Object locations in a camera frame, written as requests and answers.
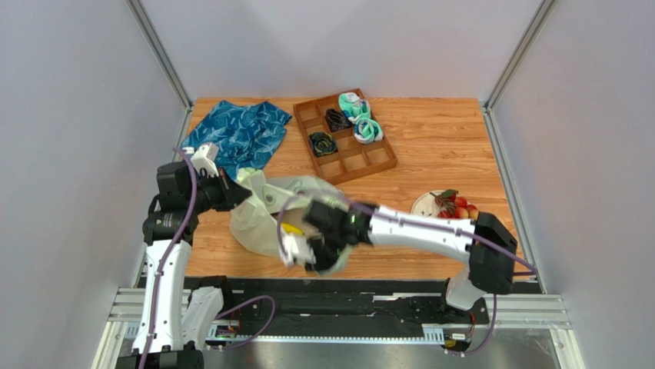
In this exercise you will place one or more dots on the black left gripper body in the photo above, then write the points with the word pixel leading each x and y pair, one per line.
pixel 210 193

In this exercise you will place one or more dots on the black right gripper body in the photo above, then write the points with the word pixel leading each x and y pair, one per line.
pixel 321 224

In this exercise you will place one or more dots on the translucent white plastic bag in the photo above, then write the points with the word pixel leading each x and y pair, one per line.
pixel 256 223

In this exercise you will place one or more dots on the fake red lychee bunch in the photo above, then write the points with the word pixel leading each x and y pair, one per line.
pixel 450 204

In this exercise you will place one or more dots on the fake yellow banana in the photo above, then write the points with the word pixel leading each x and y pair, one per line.
pixel 291 229

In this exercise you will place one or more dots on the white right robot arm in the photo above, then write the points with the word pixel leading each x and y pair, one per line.
pixel 484 246

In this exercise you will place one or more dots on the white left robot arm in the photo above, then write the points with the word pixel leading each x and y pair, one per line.
pixel 166 338

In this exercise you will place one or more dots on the blue shark print cloth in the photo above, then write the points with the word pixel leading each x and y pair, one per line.
pixel 246 136

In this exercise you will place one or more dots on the dark green leaf rolled sock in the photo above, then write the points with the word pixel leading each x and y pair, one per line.
pixel 322 144

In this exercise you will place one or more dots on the cream and blue plate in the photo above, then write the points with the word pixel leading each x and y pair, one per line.
pixel 427 205

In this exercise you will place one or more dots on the wooden compartment tray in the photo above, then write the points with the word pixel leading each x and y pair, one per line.
pixel 353 159

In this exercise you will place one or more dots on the teal white sock lower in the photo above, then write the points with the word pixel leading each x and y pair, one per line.
pixel 367 131

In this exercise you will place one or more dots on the teal white sock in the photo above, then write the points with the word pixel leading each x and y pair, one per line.
pixel 367 131
pixel 354 107

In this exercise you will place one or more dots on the black patterned rolled sock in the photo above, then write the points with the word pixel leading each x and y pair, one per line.
pixel 336 120

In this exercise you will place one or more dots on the teal white sock upper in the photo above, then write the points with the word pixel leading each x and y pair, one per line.
pixel 354 107

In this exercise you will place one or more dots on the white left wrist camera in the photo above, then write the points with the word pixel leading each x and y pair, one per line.
pixel 204 158

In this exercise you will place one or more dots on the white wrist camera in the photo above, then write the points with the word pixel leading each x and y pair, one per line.
pixel 295 250
pixel 204 158

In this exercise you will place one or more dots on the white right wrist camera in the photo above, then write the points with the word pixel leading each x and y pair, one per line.
pixel 295 250

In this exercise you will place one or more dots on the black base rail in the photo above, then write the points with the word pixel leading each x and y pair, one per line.
pixel 338 307

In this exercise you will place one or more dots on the right aluminium frame post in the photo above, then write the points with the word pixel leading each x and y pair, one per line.
pixel 531 32

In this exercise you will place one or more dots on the grey aluminium frame post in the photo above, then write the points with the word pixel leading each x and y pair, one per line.
pixel 150 33

